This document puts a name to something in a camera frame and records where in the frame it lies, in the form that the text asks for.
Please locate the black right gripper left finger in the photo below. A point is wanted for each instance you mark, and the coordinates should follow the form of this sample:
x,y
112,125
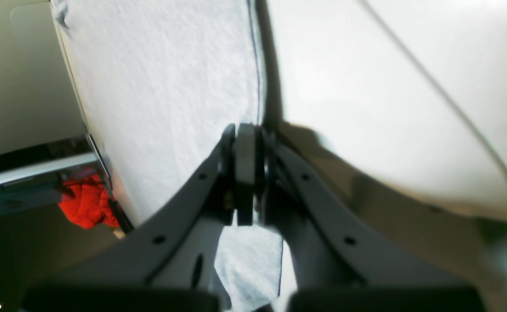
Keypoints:
x,y
165,265

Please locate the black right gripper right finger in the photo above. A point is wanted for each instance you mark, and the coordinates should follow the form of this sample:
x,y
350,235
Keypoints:
x,y
340,263

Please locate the grey T-shirt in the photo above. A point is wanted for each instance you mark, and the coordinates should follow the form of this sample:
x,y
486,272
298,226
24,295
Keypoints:
x,y
159,80

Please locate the red cloth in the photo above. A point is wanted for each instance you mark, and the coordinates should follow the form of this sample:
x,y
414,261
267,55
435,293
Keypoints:
x,y
85,203

